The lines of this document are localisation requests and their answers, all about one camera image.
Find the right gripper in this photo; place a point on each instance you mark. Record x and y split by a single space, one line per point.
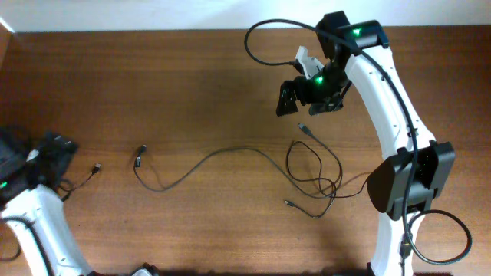
332 103

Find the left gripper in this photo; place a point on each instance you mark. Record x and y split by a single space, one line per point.
54 149

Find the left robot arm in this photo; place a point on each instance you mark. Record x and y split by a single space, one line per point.
31 206

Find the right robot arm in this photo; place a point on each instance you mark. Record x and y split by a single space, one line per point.
415 165

